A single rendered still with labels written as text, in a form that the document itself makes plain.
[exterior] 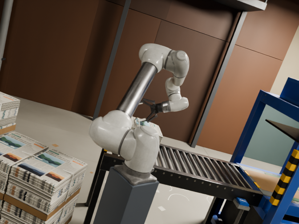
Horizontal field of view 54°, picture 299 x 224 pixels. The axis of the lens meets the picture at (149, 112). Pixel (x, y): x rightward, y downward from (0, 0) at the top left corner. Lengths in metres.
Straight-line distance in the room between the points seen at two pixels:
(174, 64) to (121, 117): 0.49
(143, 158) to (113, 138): 0.19
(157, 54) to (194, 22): 3.51
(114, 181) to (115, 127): 0.29
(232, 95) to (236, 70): 0.46
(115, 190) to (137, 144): 0.29
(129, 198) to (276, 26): 4.77
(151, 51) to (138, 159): 0.69
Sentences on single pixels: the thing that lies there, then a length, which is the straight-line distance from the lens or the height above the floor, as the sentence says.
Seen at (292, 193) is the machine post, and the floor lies 0.96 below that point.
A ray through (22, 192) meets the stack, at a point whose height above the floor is 0.71.
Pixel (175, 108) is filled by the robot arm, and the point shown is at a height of 1.25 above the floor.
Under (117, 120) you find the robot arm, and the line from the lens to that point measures 1.58.
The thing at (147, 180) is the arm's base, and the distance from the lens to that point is 1.60.
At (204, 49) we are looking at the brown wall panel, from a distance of 5.38.
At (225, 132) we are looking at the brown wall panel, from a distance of 5.88.
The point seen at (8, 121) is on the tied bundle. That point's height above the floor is 0.92.
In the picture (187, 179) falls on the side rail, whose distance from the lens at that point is 2.37.
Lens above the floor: 1.74
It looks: 14 degrees down
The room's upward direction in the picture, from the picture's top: 18 degrees clockwise
